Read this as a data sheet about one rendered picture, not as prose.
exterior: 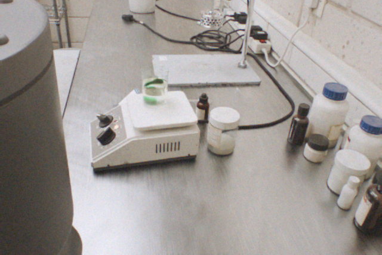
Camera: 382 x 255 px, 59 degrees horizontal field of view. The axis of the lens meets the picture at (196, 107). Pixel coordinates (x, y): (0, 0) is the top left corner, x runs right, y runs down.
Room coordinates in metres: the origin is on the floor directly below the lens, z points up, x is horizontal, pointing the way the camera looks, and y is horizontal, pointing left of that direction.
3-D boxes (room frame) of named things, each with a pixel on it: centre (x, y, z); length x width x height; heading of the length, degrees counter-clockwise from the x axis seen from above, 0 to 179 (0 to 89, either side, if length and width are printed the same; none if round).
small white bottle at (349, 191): (0.43, -0.27, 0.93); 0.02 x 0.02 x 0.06
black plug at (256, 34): (1.15, -0.19, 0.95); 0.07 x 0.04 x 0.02; 103
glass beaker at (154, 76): (0.57, 0.08, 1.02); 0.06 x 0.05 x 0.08; 41
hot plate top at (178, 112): (0.56, 0.07, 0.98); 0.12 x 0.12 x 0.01; 19
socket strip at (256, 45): (1.30, -0.17, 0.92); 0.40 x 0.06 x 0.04; 13
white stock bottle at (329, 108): (0.62, -0.28, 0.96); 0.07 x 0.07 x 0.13
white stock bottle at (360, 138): (0.53, -0.32, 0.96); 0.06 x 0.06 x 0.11
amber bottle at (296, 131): (0.61, -0.22, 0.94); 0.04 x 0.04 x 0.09
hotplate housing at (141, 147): (0.55, 0.09, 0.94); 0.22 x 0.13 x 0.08; 109
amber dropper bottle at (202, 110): (0.66, -0.02, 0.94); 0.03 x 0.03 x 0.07
